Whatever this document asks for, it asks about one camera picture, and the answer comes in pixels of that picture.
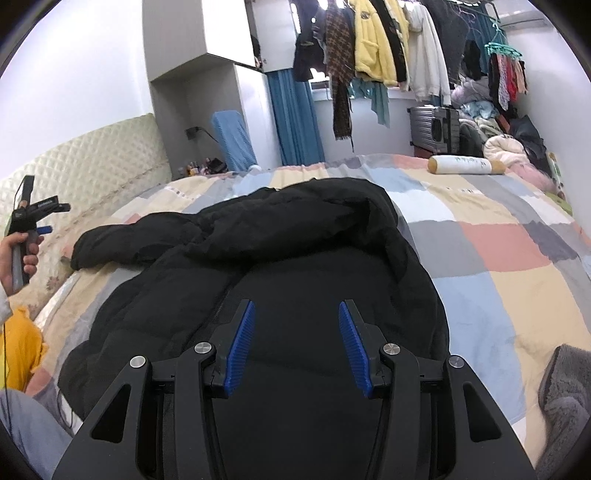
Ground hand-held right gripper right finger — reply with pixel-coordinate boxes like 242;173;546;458
338;299;539;480

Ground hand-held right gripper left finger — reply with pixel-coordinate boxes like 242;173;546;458
52;299;257;480

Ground black puffer jacket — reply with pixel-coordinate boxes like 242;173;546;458
58;178;451;480

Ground person's left hand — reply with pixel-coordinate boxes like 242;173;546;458
0;232;45;294

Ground cream quilted headboard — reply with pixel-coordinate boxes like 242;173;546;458
0;113;174;245

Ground cluster of small bottles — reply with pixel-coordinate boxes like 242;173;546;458
185;157;227;178

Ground pastel patchwork quilt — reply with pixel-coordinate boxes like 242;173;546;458
34;154;591;467

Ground grey wardrobe cabinet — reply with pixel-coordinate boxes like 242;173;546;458
143;0;282;181

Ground cream cylindrical bolster pillow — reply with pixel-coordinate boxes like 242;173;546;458
427;154;507;177

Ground grey fleece blanket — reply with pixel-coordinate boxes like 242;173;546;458
536;344;591;480

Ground blue window curtain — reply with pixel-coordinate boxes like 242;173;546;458
267;69;326;167

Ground grey ribbed suitcase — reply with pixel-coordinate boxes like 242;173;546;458
407;105;462;155

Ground light teal hanging garment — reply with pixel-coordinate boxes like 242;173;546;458
351;76;391;127

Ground white fluffy garment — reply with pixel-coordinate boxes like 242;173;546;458
482;134;532;172

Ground pink plush cushion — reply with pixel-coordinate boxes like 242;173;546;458
505;161;561;195

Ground black bag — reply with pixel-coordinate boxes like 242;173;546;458
508;115;548;164

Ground pile of bedding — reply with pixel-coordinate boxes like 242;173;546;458
450;76;502;139

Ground hanging black jacket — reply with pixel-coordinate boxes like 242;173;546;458
293;0;329;84

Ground black patterned hanging garment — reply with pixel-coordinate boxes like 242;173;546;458
369;0;411;90

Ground white hoodie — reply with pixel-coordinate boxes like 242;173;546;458
406;4;453;106

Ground yellow fleece jacket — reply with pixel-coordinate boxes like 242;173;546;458
348;0;399;86

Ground small hanging laundry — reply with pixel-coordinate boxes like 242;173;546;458
487;51;529;112

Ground small black hanging garment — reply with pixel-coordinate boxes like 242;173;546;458
462;41;483;81

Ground dark grey hanging garment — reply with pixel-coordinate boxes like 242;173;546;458
422;0;472;79

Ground pale yellow hanging garment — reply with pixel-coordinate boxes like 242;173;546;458
392;4;413;38

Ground teal clip hanger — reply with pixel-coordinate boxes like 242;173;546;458
484;18;525;58

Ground teal curtain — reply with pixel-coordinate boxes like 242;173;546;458
462;4;502;51

